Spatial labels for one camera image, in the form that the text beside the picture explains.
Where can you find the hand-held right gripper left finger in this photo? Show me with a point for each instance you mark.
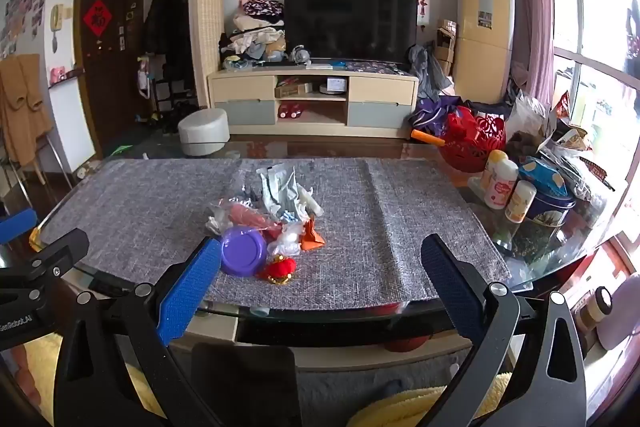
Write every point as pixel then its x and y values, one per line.
pixel 192 292

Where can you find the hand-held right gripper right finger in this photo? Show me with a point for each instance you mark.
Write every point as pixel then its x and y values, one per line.
pixel 447 282

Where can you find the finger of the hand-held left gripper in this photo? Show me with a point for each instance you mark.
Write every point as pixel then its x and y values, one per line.
pixel 15 227
pixel 55 252

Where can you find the pink cylinder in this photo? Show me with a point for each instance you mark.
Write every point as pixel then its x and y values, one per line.
pixel 245 214

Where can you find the white green plastic packet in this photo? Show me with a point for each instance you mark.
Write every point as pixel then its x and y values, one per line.
pixel 272 192

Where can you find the purple round lid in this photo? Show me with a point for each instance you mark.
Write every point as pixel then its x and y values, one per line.
pixel 243 252

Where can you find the clear plastic wrapper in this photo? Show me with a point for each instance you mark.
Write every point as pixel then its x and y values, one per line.
pixel 219 219

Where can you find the grey woven table mat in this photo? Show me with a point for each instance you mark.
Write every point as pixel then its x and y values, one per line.
pixel 425 207
pixel 150 207

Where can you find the red plush ornament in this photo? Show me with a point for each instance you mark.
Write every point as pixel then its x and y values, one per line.
pixel 280 268

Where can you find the white lotion bottle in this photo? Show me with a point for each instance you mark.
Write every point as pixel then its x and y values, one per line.
pixel 500 187

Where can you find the black chair back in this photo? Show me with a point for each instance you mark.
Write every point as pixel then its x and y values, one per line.
pixel 245 387

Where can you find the white board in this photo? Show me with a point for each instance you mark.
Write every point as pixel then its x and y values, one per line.
pixel 72 127

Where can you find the tan hanging coat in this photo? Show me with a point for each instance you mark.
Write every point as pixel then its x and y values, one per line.
pixel 22 107

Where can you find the blue round tin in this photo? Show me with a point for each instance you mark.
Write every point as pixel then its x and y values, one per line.
pixel 547 212

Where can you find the orange folded paper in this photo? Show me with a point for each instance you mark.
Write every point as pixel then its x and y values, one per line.
pixel 312 239

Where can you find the yellow fleece blanket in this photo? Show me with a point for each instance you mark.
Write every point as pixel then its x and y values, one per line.
pixel 400 407

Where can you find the red plastic basket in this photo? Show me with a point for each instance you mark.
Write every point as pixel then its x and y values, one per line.
pixel 465 147

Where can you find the orange stick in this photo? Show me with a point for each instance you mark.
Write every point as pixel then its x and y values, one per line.
pixel 427 138

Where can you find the small white tube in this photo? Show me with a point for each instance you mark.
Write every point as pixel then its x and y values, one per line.
pixel 312 205

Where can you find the pink toy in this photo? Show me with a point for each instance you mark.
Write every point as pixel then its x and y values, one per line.
pixel 57 74

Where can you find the white round stool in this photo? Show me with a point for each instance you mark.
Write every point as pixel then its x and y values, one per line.
pixel 202 132

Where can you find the purple bag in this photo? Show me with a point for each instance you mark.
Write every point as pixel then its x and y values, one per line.
pixel 435 114

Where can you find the brown wooden door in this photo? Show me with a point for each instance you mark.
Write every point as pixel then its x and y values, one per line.
pixel 110 82

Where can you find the plastic bags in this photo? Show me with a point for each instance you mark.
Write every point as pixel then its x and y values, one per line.
pixel 565 142

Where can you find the red bottle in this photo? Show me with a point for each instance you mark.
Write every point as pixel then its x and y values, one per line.
pixel 285 111
pixel 299 110

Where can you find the grey garment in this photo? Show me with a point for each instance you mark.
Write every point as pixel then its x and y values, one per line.
pixel 425 72

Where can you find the beige television cabinet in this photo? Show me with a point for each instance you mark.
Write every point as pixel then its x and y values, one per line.
pixel 240 84

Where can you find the red diamond door decoration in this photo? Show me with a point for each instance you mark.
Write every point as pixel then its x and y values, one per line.
pixel 98 18

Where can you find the beige standing air conditioner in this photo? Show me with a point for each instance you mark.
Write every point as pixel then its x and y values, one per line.
pixel 482 57

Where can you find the flat cardboard box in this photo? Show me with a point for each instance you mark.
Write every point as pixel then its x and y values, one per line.
pixel 295 88

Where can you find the cardboard boxes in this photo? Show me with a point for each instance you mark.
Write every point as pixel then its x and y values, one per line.
pixel 445 47

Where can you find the dark hanging coats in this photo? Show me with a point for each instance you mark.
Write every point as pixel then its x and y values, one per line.
pixel 167 17

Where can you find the beige folding screen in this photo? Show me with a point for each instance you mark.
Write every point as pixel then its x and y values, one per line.
pixel 207 32

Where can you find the pile of clothes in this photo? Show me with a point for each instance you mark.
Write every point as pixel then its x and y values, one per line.
pixel 255 37

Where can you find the black television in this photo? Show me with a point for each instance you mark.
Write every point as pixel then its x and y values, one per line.
pixel 350 22

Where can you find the window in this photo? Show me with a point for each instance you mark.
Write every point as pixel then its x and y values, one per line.
pixel 595 32

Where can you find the yellow wall intercom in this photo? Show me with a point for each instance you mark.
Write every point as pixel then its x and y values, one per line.
pixel 56 18

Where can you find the wall photo collage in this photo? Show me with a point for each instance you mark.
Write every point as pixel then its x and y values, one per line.
pixel 20 12

